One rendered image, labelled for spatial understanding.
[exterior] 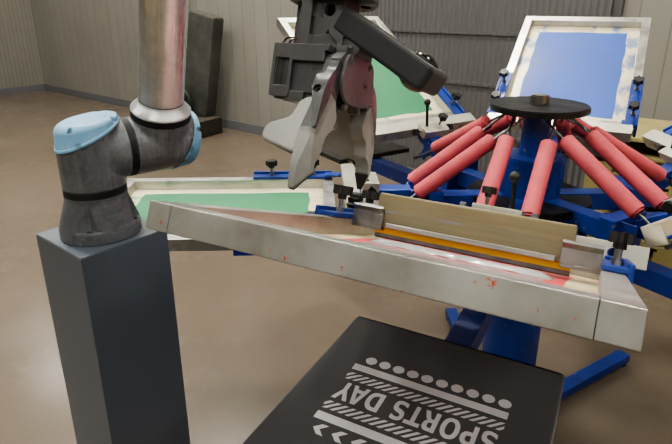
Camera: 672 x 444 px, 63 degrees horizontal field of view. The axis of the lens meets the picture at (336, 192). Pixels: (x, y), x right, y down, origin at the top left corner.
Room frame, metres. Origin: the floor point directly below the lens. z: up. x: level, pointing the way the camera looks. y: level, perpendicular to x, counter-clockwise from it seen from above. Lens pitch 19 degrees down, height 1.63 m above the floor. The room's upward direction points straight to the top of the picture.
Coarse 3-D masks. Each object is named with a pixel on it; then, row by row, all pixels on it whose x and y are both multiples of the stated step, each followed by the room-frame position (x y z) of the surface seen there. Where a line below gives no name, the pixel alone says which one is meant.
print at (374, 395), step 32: (352, 384) 0.86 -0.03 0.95; (384, 384) 0.86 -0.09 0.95; (416, 384) 0.86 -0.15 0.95; (448, 384) 0.86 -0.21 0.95; (320, 416) 0.77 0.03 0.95; (352, 416) 0.77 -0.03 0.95; (384, 416) 0.77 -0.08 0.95; (416, 416) 0.77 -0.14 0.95; (448, 416) 0.77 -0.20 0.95; (480, 416) 0.77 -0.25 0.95
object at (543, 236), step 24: (384, 216) 1.12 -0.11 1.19; (408, 216) 1.10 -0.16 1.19; (432, 216) 1.08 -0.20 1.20; (456, 216) 1.06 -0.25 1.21; (480, 216) 1.04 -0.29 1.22; (504, 216) 1.02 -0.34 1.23; (480, 240) 1.02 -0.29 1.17; (504, 240) 1.00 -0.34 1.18; (528, 240) 0.98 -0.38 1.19; (552, 240) 0.96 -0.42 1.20
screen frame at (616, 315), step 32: (160, 224) 0.66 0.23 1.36; (192, 224) 0.64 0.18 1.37; (224, 224) 0.62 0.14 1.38; (256, 224) 0.60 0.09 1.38; (288, 224) 0.91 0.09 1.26; (320, 224) 1.01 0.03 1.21; (288, 256) 0.57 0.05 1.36; (320, 256) 0.55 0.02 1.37; (352, 256) 0.54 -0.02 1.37; (384, 256) 0.52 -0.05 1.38; (416, 256) 0.53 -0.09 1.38; (416, 288) 0.50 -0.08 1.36; (448, 288) 0.48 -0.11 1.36; (480, 288) 0.47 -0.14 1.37; (512, 288) 0.46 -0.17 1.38; (544, 288) 0.45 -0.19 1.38; (608, 288) 0.53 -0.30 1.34; (544, 320) 0.44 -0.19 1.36; (576, 320) 0.43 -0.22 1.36; (608, 320) 0.42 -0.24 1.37; (640, 320) 0.41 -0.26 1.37
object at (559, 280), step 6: (480, 258) 1.08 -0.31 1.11; (462, 264) 0.87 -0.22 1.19; (468, 264) 0.89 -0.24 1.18; (474, 264) 0.91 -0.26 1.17; (492, 270) 0.86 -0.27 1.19; (498, 270) 0.87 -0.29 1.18; (504, 270) 0.90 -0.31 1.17; (516, 276) 0.82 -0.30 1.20; (522, 276) 0.84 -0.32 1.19; (528, 276) 0.86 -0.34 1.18; (552, 276) 0.94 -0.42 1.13; (558, 276) 0.96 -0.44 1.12; (564, 276) 0.98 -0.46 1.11; (570, 276) 1.01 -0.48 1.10; (546, 282) 0.81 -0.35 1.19; (552, 282) 0.83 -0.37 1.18; (558, 282) 0.84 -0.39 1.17; (564, 282) 0.86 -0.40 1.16
